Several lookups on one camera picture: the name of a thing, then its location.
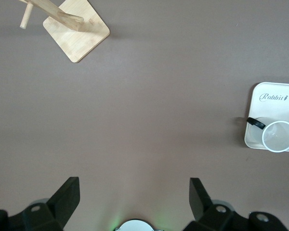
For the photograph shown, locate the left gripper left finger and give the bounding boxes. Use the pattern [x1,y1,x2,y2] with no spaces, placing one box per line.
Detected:
[0,177,81,231]

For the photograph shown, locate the white smiley mug black handle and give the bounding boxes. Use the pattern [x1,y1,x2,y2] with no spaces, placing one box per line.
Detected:
[246,117,289,154]

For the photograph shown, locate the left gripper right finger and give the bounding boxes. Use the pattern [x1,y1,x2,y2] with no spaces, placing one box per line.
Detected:
[189,177,289,231]

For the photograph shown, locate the cream rabbit print tray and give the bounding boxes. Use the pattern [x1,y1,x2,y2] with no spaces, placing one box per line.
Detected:
[244,82,289,153]

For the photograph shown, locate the wooden cup rack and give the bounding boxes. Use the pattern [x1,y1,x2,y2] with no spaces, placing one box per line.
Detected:
[18,0,111,64]

